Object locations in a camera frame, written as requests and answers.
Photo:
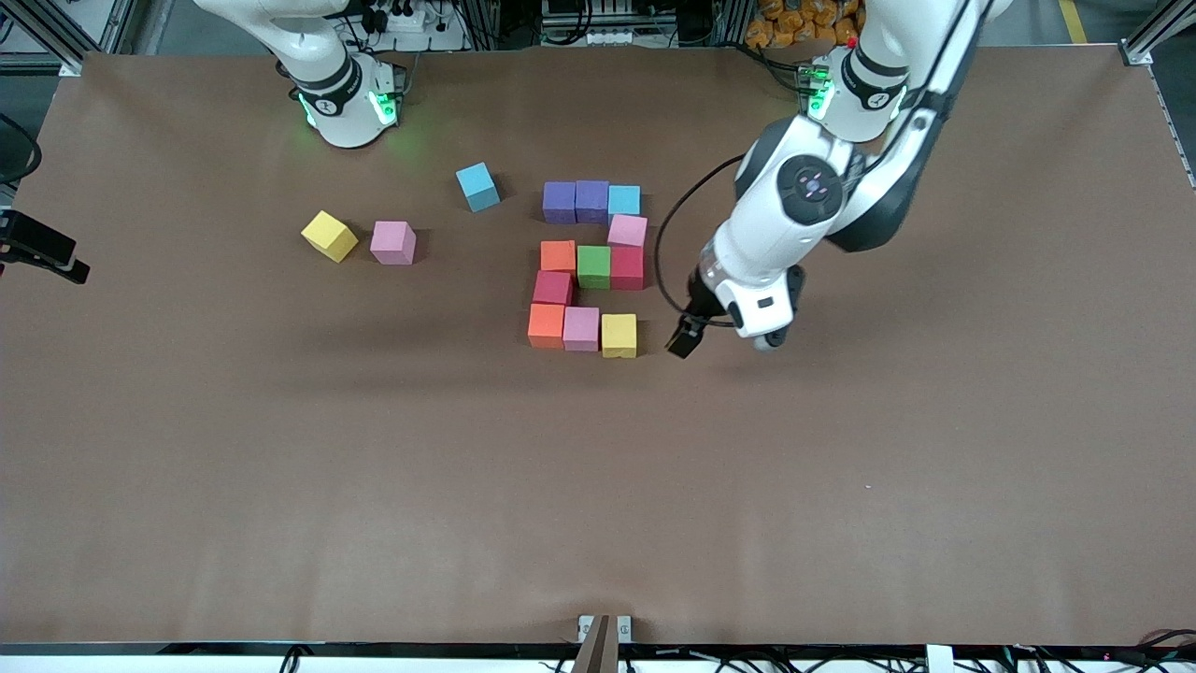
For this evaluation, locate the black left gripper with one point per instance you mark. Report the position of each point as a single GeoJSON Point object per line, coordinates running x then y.
{"type": "Point", "coordinates": [700, 304]}

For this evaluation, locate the yellow foam cube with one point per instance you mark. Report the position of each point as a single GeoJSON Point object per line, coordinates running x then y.
{"type": "Point", "coordinates": [619, 336]}
{"type": "Point", "coordinates": [329, 236]}

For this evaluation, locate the red foam cube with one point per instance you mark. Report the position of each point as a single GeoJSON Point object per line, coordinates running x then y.
{"type": "Point", "coordinates": [552, 288]}
{"type": "Point", "coordinates": [627, 268]}

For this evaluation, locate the pink foam cube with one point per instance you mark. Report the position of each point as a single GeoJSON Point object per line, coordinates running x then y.
{"type": "Point", "coordinates": [628, 231]}
{"type": "Point", "coordinates": [392, 243]}
{"type": "Point", "coordinates": [581, 329]}

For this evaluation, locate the green foam cube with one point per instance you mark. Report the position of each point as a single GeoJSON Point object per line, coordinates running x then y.
{"type": "Point", "coordinates": [593, 267]}

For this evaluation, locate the orange foam cube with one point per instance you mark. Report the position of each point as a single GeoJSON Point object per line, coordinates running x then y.
{"type": "Point", "coordinates": [558, 256]}
{"type": "Point", "coordinates": [546, 326]}

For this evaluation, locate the cyan foam cube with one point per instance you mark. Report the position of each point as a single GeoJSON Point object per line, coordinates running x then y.
{"type": "Point", "coordinates": [477, 187]}
{"type": "Point", "coordinates": [624, 201]}

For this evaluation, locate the purple foam cube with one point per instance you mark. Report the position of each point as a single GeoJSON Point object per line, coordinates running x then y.
{"type": "Point", "coordinates": [559, 204]}
{"type": "Point", "coordinates": [592, 202]}

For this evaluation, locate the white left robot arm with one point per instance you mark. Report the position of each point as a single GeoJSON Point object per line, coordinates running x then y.
{"type": "Point", "coordinates": [775, 234]}

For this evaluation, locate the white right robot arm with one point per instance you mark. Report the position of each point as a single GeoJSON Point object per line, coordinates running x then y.
{"type": "Point", "coordinates": [341, 103]}

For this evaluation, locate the table cover sheet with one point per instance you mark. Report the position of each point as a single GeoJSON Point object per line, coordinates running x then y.
{"type": "Point", "coordinates": [598, 514]}

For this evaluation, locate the small white power strip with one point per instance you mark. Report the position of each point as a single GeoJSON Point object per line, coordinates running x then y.
{"type": "Point", "coordinates": [598, 37]}

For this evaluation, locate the dark equipment rack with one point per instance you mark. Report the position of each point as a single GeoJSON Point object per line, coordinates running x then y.
{"type": "Point", "coordinates": [673, 14]}

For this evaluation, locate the orange packets pile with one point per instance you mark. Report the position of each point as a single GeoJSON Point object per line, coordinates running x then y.
{"type": "Point", "coordinates": [794, 23]}

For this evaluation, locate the large white power strip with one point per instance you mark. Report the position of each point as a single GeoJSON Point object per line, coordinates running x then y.
{"type": "Point", "coordinates": [420, 33]}

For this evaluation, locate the white label block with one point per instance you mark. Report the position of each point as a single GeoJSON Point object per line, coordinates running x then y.
{"type": "Point", "coordinates": [939, 662]}

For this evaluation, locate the aluminium frame profile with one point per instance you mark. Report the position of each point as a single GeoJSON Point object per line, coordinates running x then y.
{"type": "Point", "coordinates": [112, 28]}
{"type": "Point", "coordinates": [1135, 54]}

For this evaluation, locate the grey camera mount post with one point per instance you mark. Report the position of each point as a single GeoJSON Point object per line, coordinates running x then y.
{"type": "Point", "coordinates": [598, 650]}

